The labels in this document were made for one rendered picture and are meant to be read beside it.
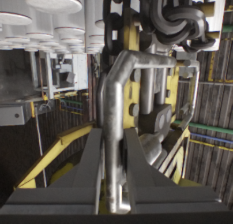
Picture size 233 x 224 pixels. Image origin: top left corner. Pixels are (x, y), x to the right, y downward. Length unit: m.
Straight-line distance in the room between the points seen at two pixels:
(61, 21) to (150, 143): 0.84
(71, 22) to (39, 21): 0.29
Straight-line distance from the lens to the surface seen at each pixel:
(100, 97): 0.25
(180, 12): 0.21
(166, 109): 0.34
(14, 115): 0.25
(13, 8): 0.78
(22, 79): 7.54
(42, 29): 1.18
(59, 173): 0.40
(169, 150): 0.32
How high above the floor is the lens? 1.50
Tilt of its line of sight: 15 degrees up
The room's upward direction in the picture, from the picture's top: 179 degrees counter-clockwise
